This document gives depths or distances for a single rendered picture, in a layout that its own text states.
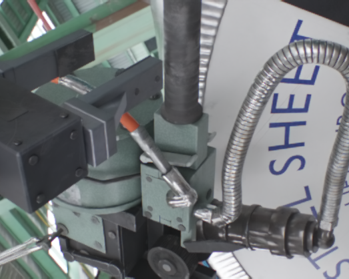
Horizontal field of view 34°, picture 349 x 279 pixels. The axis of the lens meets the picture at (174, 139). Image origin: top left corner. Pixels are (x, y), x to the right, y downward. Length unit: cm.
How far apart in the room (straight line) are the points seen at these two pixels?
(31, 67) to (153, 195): 23
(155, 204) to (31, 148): 30
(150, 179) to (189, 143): 6
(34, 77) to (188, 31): 14
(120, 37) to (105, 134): 531
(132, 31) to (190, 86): 512
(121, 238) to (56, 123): 35
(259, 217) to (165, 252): 12
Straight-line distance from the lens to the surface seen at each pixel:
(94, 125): 36
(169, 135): 57
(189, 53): 51
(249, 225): 67
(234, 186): 56
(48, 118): 35
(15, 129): 35
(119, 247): 69
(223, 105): 75
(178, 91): 53
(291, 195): 87
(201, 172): 59
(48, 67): 46
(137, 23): 562
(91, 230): 70
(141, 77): 42
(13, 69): 44
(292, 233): 65
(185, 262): 69
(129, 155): 59
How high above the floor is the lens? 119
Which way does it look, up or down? 9 degrees up
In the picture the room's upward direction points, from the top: 114 degrees counter-clockwise
